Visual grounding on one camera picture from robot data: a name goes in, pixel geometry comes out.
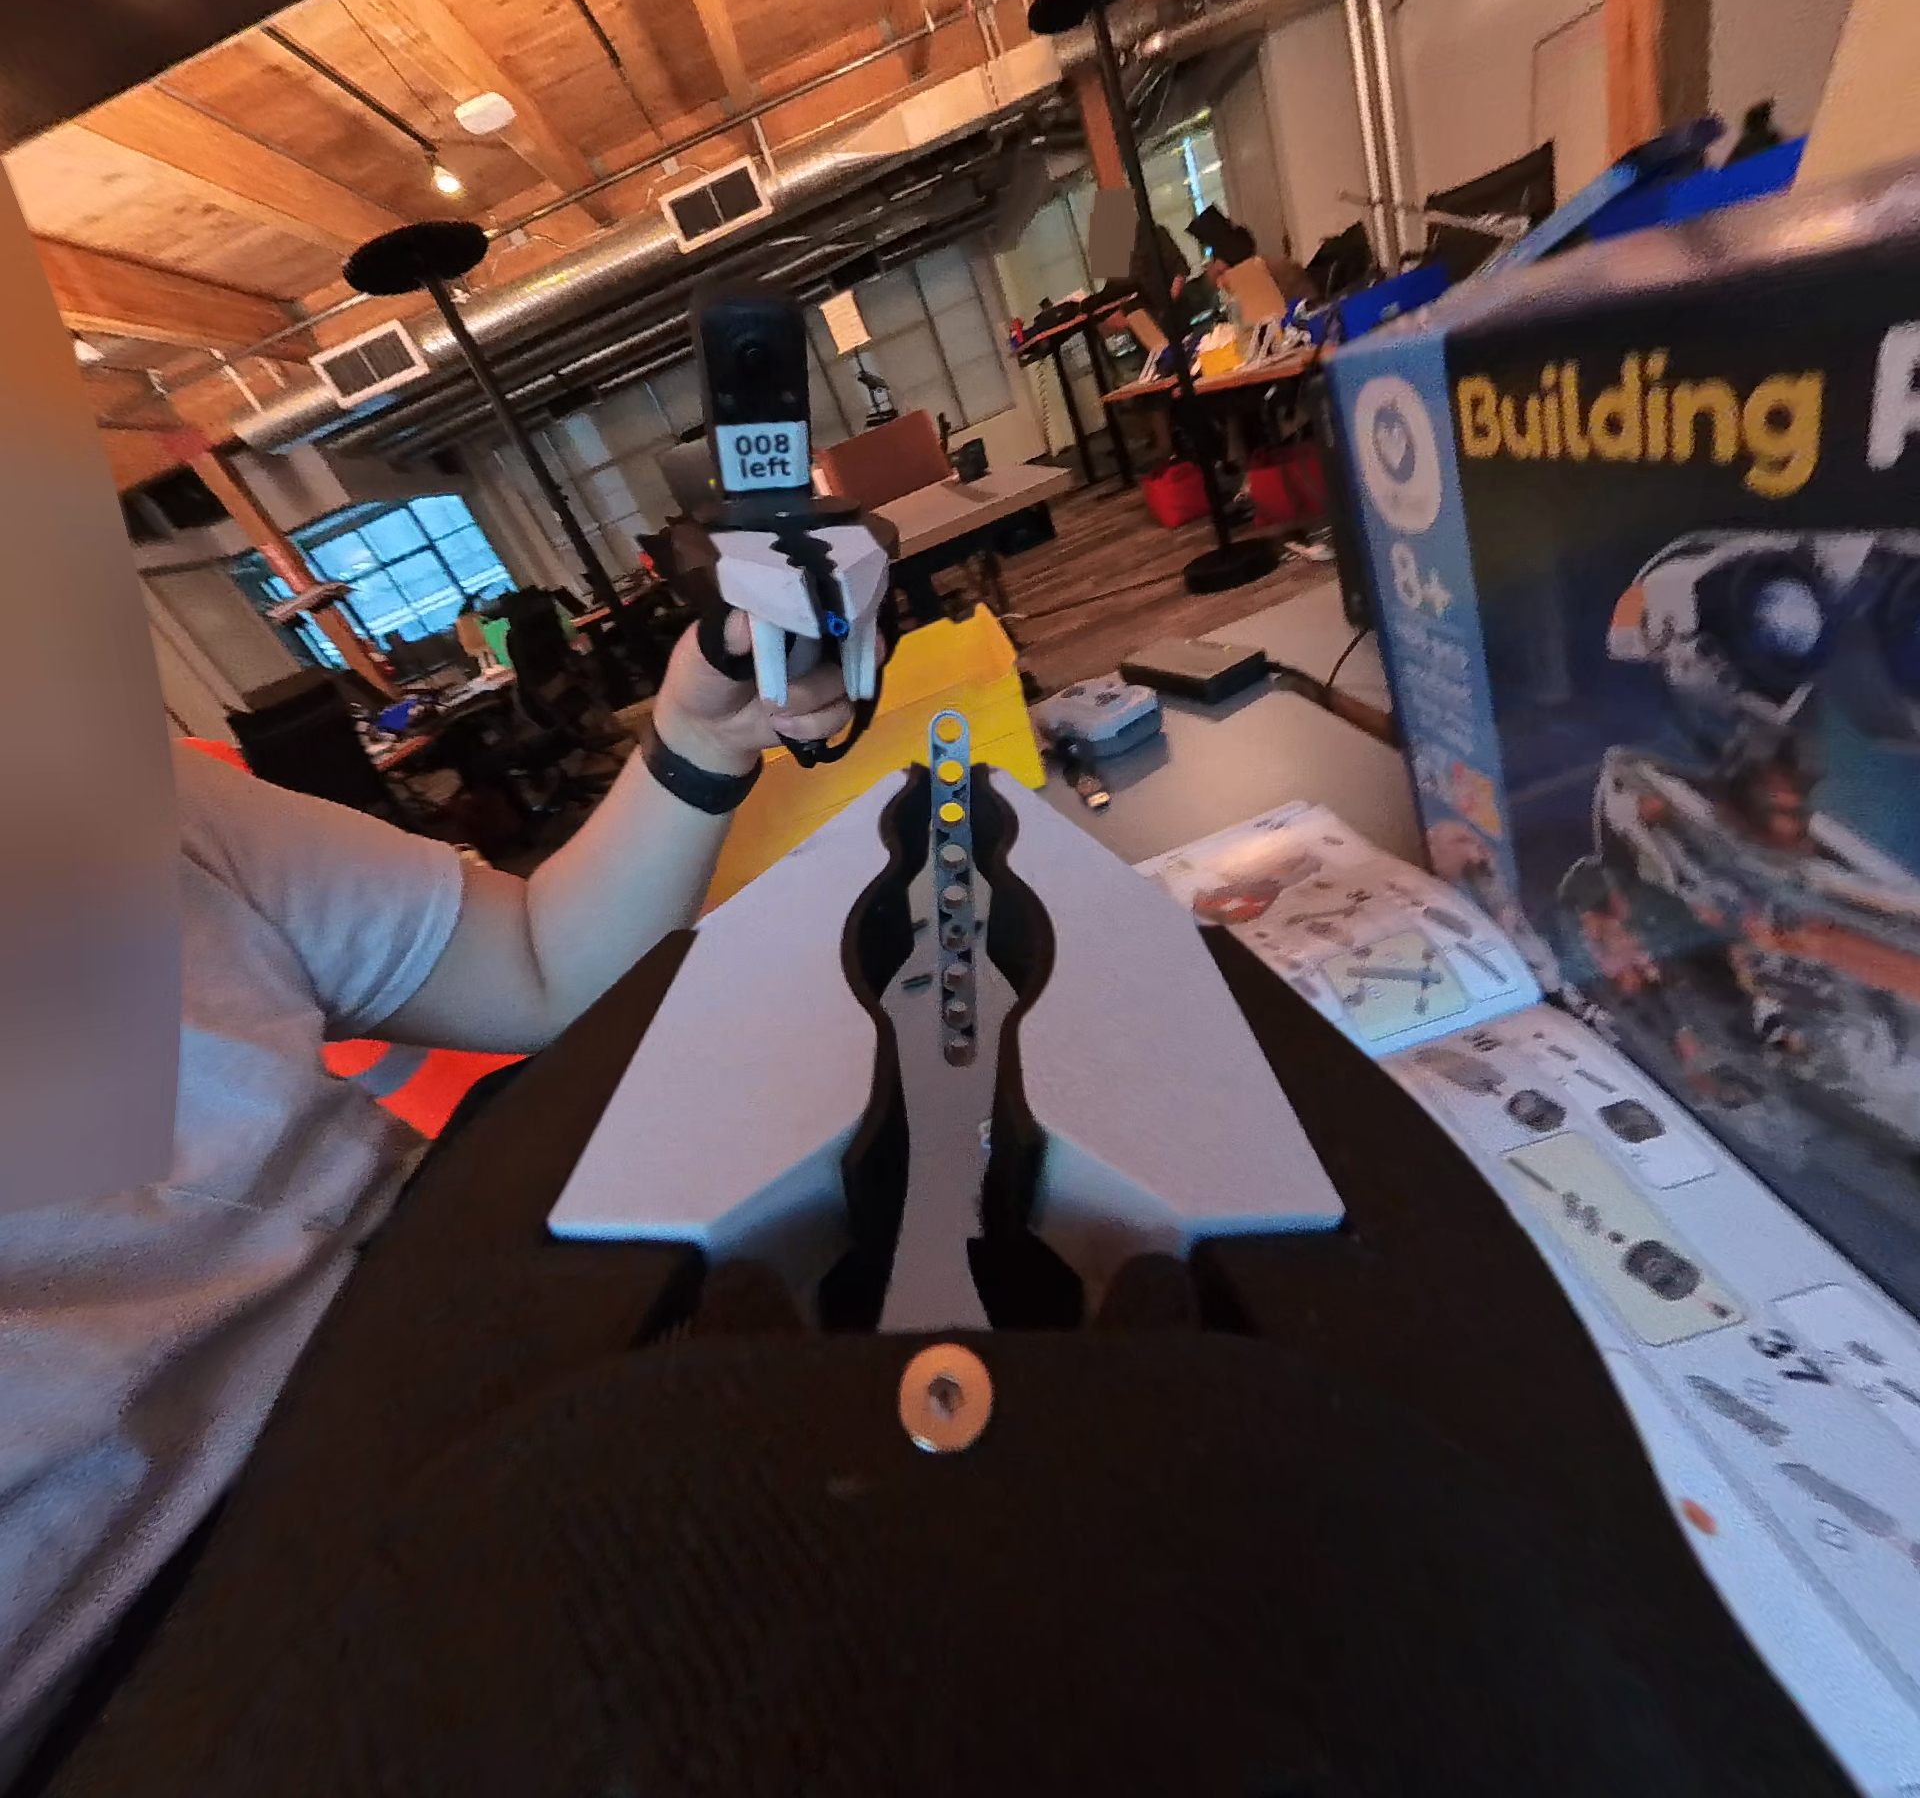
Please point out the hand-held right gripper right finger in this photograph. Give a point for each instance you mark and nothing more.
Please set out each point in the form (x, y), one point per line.
(1172, 1095)

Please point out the black flat device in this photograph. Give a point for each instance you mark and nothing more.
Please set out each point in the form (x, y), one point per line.
(1190, 667)

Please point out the blue plastic bin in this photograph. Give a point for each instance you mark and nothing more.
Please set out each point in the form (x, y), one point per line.
(1695, 186)

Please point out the white instruction sheet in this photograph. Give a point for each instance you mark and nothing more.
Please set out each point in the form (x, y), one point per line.
(1576, 1198)

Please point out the person's grey t-shirt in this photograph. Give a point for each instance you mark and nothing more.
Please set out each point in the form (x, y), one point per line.
(226, 1226)

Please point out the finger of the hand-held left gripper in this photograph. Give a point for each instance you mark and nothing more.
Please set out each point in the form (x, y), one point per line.
(856, 582)
(755, 582)

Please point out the red bin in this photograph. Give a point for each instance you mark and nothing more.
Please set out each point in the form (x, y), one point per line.
(1180, 492)
(1282, 486)

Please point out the robot kit box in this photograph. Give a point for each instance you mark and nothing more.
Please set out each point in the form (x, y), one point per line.
(1650, 778)

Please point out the grey table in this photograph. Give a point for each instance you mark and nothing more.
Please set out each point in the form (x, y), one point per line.
(993, 492)

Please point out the brown chair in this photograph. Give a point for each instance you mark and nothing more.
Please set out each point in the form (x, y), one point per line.
(888, 458)

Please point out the black wristband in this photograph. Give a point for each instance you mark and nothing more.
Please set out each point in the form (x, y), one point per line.
(700, 780)

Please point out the small grey-blue motor block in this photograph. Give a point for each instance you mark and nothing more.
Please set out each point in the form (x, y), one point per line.
(1102, 722)

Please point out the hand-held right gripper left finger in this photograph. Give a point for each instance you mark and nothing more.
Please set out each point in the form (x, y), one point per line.
(719, 1095)

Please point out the grey toy beam with holes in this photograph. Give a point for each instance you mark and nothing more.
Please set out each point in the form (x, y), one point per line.
(947, 897)

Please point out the person's left hand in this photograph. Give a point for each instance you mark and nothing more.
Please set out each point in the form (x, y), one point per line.
(719, 722)

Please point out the yellow plastic bin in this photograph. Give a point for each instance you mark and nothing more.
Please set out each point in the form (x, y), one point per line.
(959, 670)

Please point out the orange safety vest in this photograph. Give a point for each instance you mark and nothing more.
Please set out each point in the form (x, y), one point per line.
(421, 1084)

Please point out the person's left forearm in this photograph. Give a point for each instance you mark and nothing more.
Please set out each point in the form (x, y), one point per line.
(555, 929)

